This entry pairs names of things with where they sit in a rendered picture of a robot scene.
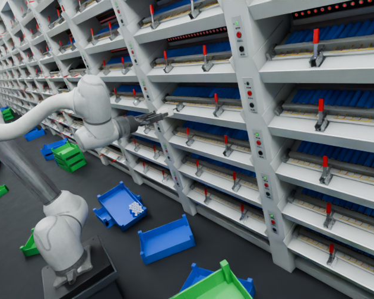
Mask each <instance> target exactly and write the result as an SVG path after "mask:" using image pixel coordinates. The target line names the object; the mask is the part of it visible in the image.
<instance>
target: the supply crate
mask: <svg viewBox="0 0 374 299"><path fill-rule="evenodd" d="M220 265H221V269H219V270H217V271H215V272H214V273H212V274H211V275H208V276H207V277H205V278H204V279H202V280H200V281H198V282H197V283H195V284H193V285H191V286H190V287H188V288H187V289H185V290H183V291H181V292H180V293H178V294H176V295H174V296H173V297H171V298H169V299H253V298H252V297H251V296H250V294H249V293H248V292H247V290H246V289H245V288H244V286H243V285H242V284H241V283H240V281H239V280H238V279H237V278H236V276H235V275H234V273H233V272H232V271H231V270H230V267H229V264H228V262H227V261H226V259H224V260H223V261H221V262H220Z"/></svg>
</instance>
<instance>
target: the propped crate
mask: <svg viewBox="0 0 374 299"><path fill-rule="evenodd" d="M119 183H120V185H118V186H116V187H114V188H113V189H111V190H110V191H108V192H106V193H105V194H103V195H101V196H100V195H97V198H98V200H99V203H100V204H101V206H102V207H103V208H104V209H105V211H106V212H107V213H108V214H109V215H110V217H111V218H112V220H114V222H115V223H116V225H117V226H118V227H119V228H120V229H121V231H122V232H123V231H125V230H126V229H127V228H129V227H130V226H132V225H133V224H135V223H136V222H137V221H139V220H140V219H141V218H143V217H144V216H146V215H147V209H146V207H143V206H142V205H141V203H140V202H139V201H138V200H137V199H136V197H135V196H134V195H133V194H132V193H131V192H130V191H129V190H128V189H127V188H126V186H125V185H124V184H123V182H122V181H121V182H119ZM134 202H136V203H139V206H141V207H142V209H143V210H144V212H143V213H142V214H140V215H139V216H137V217H133V216H132V214H130V211H129V205H131V204H132V203H134Z"/></svg>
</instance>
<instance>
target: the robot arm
mask: <svg viewBox="0 0 374 299"><path fill-rule="evenodd" d="M77 86H78V87H75V88H74V89H73V90H72V91H71V92H68V93H62V94H57V95H54V96H51V97H49V98H47V99H45V100H44V101H42V102H41V103H40V104H38V105H37V106H36V107H34V108H33V109H31V110H30V111H29V112H27V113H26V114H25V115H23V116H22V117H20V118H19V119H18V120H16V121H15V122H12V123H8V124H5V122H4V117H3V115H2V112H1V111H0V161H1V162H2V163H3V164H4V165H5V166H6V167H7V168H8V169H9V170H10V171H11V172H12V173H13V174H14V175H15V176H16V177H17V178H18V179H19V180H20V181H21V182H22V183H23V184H24V185H25V186H26V187H27V188H28V189H29V190H30V191H31V192H32V194H33V195H34V196H35V197H36V198H37V199H38V200H39V201H41V203H42V204H44V205H43V212H44V213H45V215H46V218H44V219H42V220H41V221H40V222H38V224H37V225H36V227H35V229H34V232H33V237H34V243H35V245H36V247H37V249H38V251H39V252H40V254H41V255H42V257H43V258H44V260H45V261H46V262H47V263H48V265H49V266H50V267H51V268H52V269H53V270H54V272H55V273H56V274H55V282H54V284H53V287H54V288H55V289H57V288H59V287H60V286H61V285H63V284H64V283H66V282H68V283H69V284H70V285H72V284H74V283H75V280H76V278H77V276H79V275H81V274H82V273H84V272H88V271H90V270H92V268H93V265H92V264H91V246H90V245H87V246H85V247H83V246H82V244H81V232H82V230H83V228H84V226H85V222H86V220H87V217H88V205H87V203H86V201H85V200H84V199H83V198H82V197H80V196H78V195H74V194H72V193H71V192H69V191H66V190H59V188H58V187H57V186H56V185H55V184H54V183H53V182H52V181H51V179H50V178H48V176H47V175H45V174H44V172H43V171H42V170H41V169H40V168H39V167H38V166H37V165H36V163H35V162H34V161H33V160H32V159H31V158H30V157H29V156H28V155H27V154H26V153H25V152H24V151H23V150H22V149H21V148H20V146H19V145H18V144H17V143H16V142H15V141H14V140H13V139H16V138H19V137H21V136H23V135H25V134H27V133H28V132H30V131H31V130H32V129H33V128H35V127H36V126H37V125H38V124H40V123H41V122H42V121H44V120H45V119H46V118H47V117H49V116H50V115H51V114H52V113H54V112H55V111H57V110H60V109H68V110H72V111H73V112H74V113H75V114H76V115H79V116H81V117H83V118H84V126H82V127H80V128H79V129H78V130H77V131H76V132H75V139H76V142H77V144H78V146H79V147H80V148H82V149H83V150H94V149H98V148H101V147H105V146H107V145H110V144H112V143H113V142H115V141H117V140H118V139H122V138H124V137H127V136H129V134H130V133H134V132H136V131H137V130H138V127H139V126H144V125H147V126H148V125H150V124H152V123H155V122H158V121H160V120H163V119H164V118H165V117H168V116H171V115H174V112H173V109H169V108H166V109H163V110H159V111H155V110H153V112H150V113H146V114H142V115H139V116H135V117H134V116H133V115H129V116H126V117H123V116H120V117H117V118H114V119H112V118H111V103H110V96H109V92H108V89H107V86H106V84H105V82H104V81H103V80H102V79H101V78H100V77H98V76H95V75H86V76H84V77H82V78H81V79H80V80H79V82H78V85H77Z"/></svg>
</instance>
